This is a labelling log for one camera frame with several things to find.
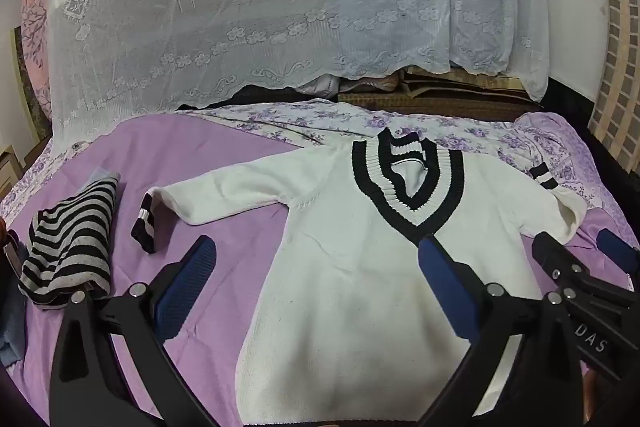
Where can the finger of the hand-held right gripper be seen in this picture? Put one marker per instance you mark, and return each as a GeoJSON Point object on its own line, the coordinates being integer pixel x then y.
{"type": "Point", "coordinates": [550, 252]}
{"type": "Point", "coordinates": [617, 247]}

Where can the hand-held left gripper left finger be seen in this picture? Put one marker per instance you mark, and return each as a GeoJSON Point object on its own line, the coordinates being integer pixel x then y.
{"type": "Point", "coordinates": [187, 287]}

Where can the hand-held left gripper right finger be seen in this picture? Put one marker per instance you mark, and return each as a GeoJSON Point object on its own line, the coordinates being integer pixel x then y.
{"type": "Point", "coordinates": [450, 292]}

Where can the white sweater with black stripes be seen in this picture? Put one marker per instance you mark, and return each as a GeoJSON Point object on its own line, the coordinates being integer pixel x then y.
{"type": "Point", "coordinates": [350, 282]}

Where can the black and grey striped garment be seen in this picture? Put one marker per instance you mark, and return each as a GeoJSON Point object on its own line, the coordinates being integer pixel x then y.
{"type": "Point", "coordinates": [65, 247]}

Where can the purple blanket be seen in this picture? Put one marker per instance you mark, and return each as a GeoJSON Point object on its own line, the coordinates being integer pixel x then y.
{"type": "Point", "coordinates": [200, 147]}

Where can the blue jeans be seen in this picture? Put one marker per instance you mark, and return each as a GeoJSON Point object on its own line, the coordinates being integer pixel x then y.
{"type": "Point", "coordinates": [11, 322]}

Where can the purple floral bedsheet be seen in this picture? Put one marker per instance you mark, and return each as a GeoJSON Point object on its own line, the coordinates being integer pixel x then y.
{"type": "Point", "coordinates": [310, 117]}

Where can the white lace mosquito net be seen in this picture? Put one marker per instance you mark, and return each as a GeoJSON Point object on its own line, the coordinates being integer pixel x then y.
{"type": "Point", "coordinates": [250, 7]}

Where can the pink floral cloth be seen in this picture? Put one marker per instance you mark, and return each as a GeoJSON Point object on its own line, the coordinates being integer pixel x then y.
{"type": "Point", "coordinates": [35, 17]}

